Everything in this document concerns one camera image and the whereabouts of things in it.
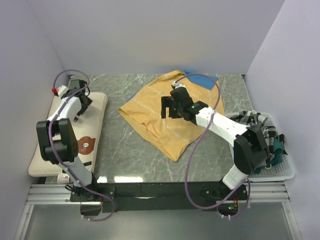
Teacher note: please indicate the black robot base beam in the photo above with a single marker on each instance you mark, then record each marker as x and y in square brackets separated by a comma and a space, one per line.
[107, 205]

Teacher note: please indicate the white plastic basket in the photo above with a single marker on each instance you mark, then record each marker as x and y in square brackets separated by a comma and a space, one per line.
[281, 172]

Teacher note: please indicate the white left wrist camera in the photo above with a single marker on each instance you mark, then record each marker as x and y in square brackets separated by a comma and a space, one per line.
[59, 91]

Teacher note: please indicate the black white checkered cloth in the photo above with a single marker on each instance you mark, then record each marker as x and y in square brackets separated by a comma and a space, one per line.
[254, 118]

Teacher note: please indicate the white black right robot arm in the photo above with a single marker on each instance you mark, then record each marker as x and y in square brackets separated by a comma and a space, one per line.
[250, 149]

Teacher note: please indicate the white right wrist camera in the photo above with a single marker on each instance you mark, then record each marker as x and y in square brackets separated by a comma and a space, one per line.
[176, 85]

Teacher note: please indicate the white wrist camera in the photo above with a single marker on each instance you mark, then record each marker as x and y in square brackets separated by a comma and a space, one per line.
[176, 85]
[59, 91]

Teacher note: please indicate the cream pillow with bear print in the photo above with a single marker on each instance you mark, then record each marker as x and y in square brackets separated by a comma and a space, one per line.
[87, 130]

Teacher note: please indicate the aluminium frame rail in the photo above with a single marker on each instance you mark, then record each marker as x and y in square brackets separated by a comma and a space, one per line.
[260, 192]

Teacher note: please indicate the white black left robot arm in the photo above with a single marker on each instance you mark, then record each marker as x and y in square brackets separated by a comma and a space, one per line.
[57, 140]

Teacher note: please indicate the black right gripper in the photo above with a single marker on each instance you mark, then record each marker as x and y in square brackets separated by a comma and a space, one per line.
[166, 101]

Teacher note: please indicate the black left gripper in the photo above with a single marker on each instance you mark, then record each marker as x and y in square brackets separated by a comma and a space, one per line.
[82, 110]

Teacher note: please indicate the teal green cloth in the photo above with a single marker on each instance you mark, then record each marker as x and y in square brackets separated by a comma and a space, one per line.
[278, 150]

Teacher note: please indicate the yellow and blue pillowcase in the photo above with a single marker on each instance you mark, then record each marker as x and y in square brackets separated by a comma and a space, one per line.
[170, 136]

